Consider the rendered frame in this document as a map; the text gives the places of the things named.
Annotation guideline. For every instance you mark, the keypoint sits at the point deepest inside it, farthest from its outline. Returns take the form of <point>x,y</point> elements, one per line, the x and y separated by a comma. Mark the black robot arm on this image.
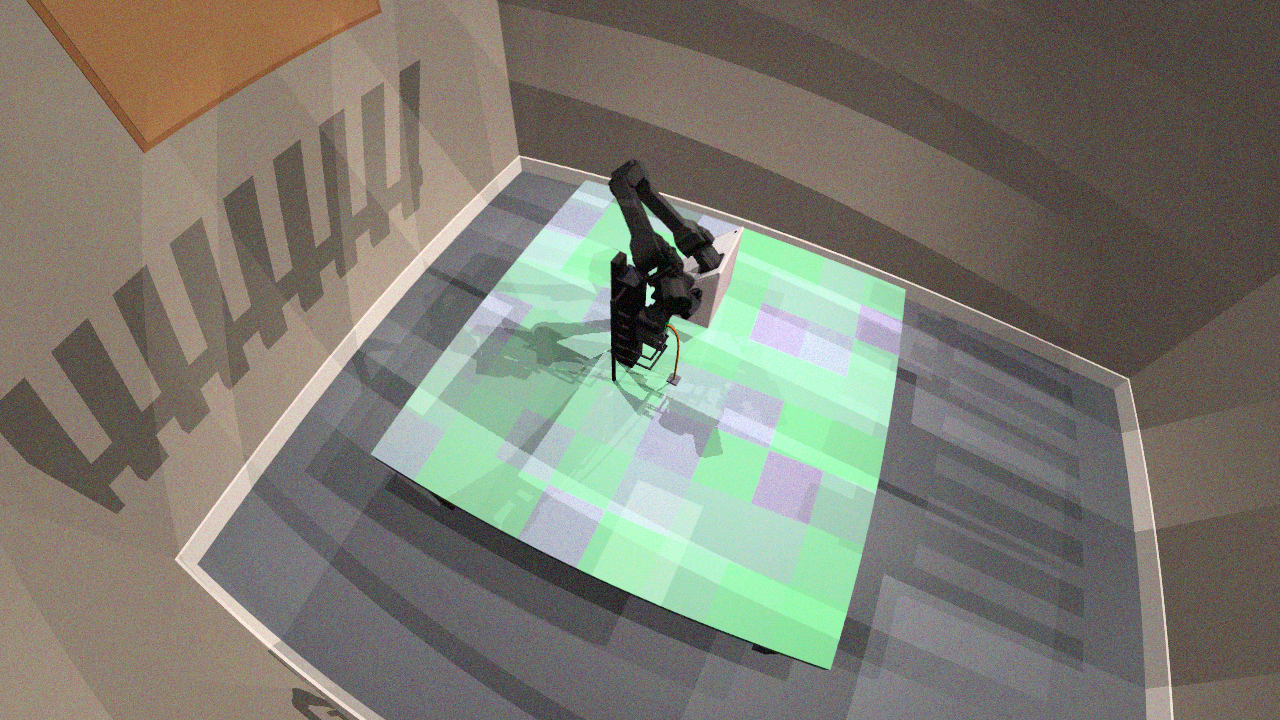
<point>630,185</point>

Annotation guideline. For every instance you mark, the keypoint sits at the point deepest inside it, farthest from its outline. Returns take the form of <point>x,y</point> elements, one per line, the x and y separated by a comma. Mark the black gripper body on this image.
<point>655,319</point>

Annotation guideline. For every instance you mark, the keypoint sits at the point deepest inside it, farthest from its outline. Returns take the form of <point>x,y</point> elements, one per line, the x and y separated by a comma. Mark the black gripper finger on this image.
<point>668,316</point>

